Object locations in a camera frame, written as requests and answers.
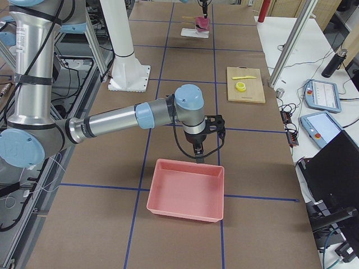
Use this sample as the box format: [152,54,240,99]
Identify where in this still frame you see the yellow plastic knife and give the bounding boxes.
[232,75,257,80]

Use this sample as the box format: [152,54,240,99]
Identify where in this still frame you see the bamboo cutting board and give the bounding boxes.
[227,67,265,104]

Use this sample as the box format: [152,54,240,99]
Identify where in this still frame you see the black monitor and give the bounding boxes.
[298,131,358,209]

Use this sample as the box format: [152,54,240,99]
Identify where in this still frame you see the red wiping cloth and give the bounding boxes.
[195,16,210,32]

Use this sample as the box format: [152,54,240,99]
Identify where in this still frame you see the blue teach pendant near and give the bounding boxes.
[300,110,343,149]

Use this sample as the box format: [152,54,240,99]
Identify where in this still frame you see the pink plastic bin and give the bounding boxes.
[146,159,224,222]

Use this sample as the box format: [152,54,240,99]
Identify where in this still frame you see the blue teach pendant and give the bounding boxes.
[300,110,343,149]
[304,80,342,113]

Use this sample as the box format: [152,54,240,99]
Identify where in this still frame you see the black water bottle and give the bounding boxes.
[321,48,348,78]

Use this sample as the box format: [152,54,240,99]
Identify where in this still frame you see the aluminium frame post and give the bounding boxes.
[268,0,318,88]

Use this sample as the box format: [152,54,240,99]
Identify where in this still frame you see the yellow lemon slices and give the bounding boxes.
[235,82,246,92]

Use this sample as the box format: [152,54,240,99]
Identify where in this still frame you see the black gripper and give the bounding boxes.
[185,133,207,163]

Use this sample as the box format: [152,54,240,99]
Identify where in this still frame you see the red cylinder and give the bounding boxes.
[257,0,271,23]

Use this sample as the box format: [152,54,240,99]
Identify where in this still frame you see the blue teach pendant far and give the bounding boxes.
[304,80,342,113]

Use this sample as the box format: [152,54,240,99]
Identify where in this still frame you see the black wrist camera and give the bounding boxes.
[203,115,225,141]

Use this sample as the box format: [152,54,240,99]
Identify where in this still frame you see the white rack tray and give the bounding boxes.
[181,28,209,39]

